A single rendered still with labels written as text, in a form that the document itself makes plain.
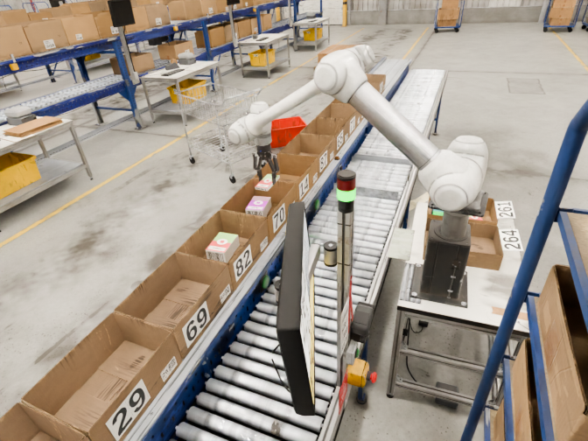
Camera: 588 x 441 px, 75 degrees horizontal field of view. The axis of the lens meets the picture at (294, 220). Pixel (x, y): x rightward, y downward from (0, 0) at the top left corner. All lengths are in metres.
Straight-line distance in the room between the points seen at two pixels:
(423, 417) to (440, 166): 1.51
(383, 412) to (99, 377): 1.52
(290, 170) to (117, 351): 1.63
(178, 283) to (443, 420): 1.61
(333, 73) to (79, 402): 1.46
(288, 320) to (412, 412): 1.79
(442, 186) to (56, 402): 1.53
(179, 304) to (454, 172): 1.27
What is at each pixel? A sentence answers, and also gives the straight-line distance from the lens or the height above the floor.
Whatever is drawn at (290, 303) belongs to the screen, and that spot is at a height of 1.55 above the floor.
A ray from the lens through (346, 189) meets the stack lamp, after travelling 1.02.
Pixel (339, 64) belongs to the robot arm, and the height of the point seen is 1.83.
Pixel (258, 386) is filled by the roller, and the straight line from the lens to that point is 1.66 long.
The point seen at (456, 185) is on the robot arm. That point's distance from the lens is 1.43.
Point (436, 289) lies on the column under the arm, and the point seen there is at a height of 0.80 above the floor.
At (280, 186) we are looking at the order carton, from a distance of 2.35.
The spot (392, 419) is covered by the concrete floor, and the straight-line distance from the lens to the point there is 2.46.
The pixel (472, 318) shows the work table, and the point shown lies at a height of 0.75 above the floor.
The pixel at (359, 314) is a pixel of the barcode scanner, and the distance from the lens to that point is 1.41.
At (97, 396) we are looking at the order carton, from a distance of 1.66.
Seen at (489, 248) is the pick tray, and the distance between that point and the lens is 2.40.
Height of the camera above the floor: 2.12
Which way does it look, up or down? 33 degrees down
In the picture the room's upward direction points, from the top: 4 degrees counter-clockwise
